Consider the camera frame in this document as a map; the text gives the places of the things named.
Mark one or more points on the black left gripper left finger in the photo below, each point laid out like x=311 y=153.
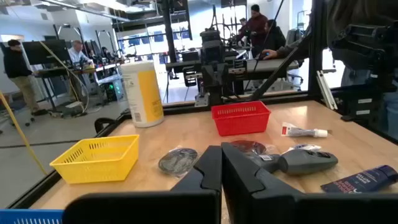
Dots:
x=186 y=205

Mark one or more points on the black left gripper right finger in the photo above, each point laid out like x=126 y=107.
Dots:
x=248 y=199

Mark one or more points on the black disc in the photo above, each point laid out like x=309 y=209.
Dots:
x=178 y=161

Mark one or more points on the grey electric shaver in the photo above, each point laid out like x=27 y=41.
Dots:
x=304 y=161

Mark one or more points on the navy shave cream tube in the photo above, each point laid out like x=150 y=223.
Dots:
x=363 y=180

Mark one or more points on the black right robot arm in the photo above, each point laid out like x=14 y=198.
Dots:
x=211 y=49

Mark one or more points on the dark red disc in bag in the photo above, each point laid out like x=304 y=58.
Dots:
x=247 y=146

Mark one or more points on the red plastic basket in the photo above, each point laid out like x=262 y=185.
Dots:
x=241 y=124

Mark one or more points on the yellow plastic basket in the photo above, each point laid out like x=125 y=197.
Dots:
x=93 y=169

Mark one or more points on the white yellow wipes canister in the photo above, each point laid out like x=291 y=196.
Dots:
x=149 y=93

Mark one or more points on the black chair part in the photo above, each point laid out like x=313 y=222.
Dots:
x=101 y=123

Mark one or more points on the aluminium profile bars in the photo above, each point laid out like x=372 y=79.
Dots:
x=325 y=88

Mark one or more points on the grey desk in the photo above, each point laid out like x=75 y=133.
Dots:
x=270 y=65

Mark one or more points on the computer tower with green light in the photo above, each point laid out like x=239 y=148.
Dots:
x=113 y=90

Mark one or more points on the person's hand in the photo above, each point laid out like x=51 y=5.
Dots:
x=270 y=54

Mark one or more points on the black equipment stack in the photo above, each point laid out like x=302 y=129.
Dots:
x=367 y=102

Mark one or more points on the blue plastic basket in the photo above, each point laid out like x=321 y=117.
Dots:
x=28 y=216

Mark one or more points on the person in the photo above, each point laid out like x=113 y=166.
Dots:
x=357 y=18
x=275 y=37
x=76 y=56
x=256 y=26
x=17 y=65
x=243 y=23

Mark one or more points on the desk with equipment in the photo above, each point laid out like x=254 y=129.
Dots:
x=62 y=72

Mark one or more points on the black monitor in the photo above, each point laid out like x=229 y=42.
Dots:
x=46 y=51

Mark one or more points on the black diagonal frame strut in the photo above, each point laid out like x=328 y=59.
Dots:
x=273 y=77

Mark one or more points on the black frame post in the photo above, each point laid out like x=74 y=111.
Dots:
x=317 y=46

